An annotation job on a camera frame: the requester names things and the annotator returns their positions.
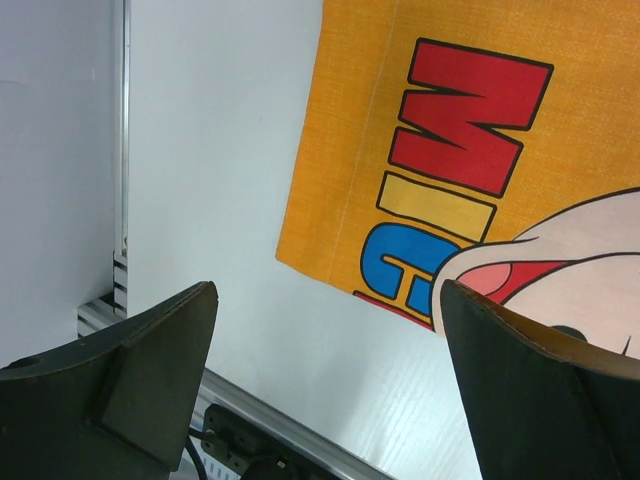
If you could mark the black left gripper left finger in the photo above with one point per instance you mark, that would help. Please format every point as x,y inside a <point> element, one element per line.
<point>116,404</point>

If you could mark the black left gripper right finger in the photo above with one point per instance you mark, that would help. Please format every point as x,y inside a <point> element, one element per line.
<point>540,404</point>

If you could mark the orange Mickey Mouse placemat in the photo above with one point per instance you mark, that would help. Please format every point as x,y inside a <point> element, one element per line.
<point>495,143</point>

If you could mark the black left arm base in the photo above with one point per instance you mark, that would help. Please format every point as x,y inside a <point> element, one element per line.
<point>249,451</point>

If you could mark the aluminium mounting rail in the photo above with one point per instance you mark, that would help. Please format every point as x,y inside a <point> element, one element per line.
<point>214,389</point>

